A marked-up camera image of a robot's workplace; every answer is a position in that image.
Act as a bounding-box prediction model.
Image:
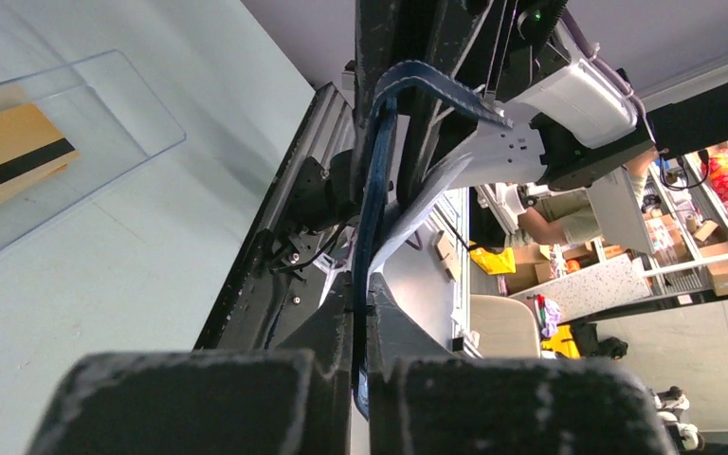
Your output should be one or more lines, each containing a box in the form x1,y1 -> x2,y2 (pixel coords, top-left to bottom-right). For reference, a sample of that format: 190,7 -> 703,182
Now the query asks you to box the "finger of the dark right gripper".
396,1 -> 492,209
354,0 -> 401,195

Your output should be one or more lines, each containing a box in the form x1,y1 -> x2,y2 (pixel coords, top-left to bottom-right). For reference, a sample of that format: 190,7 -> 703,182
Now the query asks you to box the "clear plastic tray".
0,50 -> 186,252

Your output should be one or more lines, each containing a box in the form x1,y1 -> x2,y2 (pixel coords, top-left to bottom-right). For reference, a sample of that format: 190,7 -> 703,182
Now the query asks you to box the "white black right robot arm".
350,1 -> 653,212

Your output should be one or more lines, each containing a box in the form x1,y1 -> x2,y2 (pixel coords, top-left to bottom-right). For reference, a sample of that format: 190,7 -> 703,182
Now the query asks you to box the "blue leather card holder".
351,60 -> 513,419

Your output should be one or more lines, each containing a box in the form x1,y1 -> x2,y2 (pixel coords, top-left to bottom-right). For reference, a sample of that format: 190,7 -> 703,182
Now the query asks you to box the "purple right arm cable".
558,9 -> 657,146

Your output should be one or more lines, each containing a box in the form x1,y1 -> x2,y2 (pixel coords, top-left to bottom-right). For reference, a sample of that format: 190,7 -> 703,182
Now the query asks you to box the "gold card with black stripe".
0,103 -> 81,204

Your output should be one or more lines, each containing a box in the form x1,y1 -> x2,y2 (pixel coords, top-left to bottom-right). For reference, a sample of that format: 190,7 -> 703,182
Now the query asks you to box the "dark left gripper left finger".
28,273 -> 353,454

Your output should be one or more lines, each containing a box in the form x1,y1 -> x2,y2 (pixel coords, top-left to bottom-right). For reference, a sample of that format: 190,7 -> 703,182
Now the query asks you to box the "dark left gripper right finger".
367,274 -> 676,454

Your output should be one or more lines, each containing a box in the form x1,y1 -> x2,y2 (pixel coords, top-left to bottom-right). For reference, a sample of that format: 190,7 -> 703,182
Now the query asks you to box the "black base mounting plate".
194,83 -> 359,350

